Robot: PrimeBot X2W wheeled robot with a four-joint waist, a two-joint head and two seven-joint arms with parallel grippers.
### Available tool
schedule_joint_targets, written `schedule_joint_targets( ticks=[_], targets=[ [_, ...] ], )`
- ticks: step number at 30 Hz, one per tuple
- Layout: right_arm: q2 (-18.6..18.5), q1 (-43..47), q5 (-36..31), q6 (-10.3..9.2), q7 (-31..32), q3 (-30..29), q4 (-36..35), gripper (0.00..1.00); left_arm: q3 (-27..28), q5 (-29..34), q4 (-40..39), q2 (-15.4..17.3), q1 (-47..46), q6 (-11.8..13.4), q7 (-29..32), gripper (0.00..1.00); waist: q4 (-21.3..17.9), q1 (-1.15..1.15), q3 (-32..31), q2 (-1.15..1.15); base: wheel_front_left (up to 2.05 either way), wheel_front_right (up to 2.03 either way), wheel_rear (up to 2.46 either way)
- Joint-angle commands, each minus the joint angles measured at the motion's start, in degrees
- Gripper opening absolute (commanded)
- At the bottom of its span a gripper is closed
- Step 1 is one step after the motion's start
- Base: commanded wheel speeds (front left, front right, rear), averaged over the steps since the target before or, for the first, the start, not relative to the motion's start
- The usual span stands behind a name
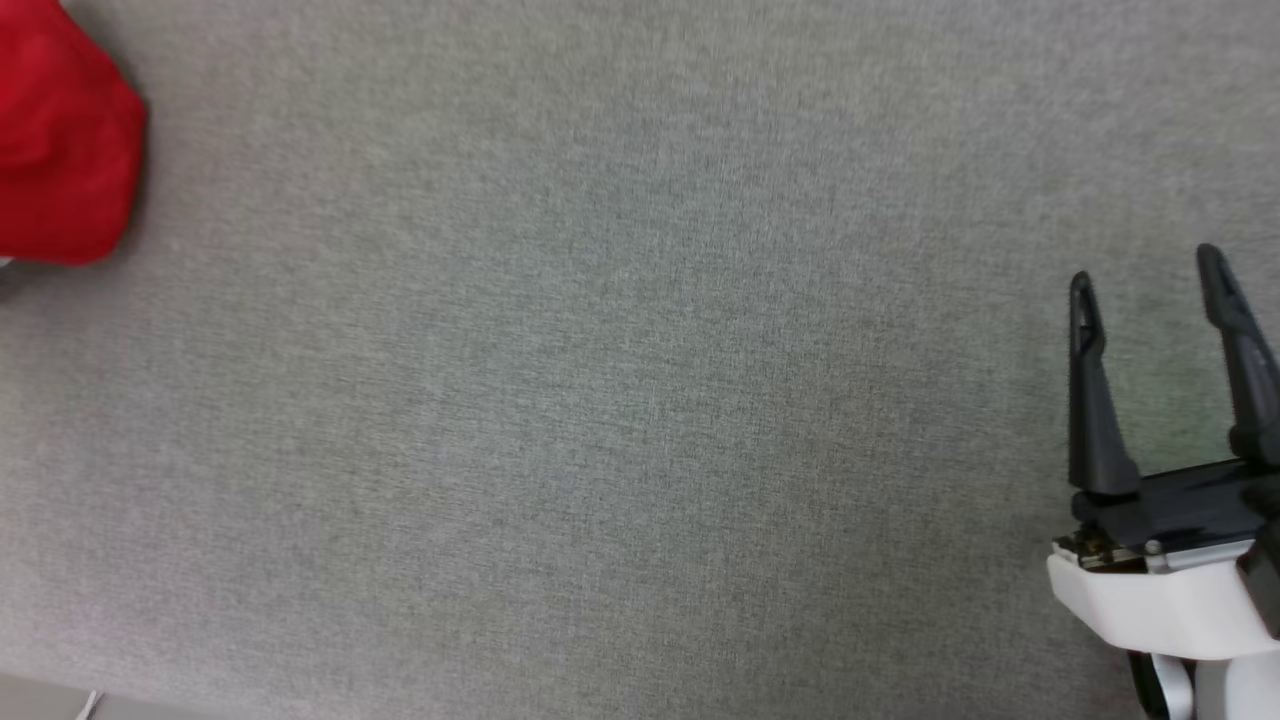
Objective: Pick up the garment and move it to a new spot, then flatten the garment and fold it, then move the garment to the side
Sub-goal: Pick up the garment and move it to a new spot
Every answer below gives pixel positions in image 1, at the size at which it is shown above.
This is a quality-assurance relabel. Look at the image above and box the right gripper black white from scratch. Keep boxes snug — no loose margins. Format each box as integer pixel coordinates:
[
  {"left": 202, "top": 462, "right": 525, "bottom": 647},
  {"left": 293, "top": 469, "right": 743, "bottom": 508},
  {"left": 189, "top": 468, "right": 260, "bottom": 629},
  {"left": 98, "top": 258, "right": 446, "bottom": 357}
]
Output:
[{"left": 1047, "top": 243, "right": 1280, "bottom": 663}]

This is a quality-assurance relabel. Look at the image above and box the red basketball jersey white lining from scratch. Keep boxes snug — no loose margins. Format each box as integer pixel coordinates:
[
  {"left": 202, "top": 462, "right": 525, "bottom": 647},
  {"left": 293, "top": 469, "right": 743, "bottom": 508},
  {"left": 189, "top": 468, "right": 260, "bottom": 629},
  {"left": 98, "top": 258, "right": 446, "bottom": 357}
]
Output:
[{"left": 0, "top": 0, "right": 149, "bottom": 267}]

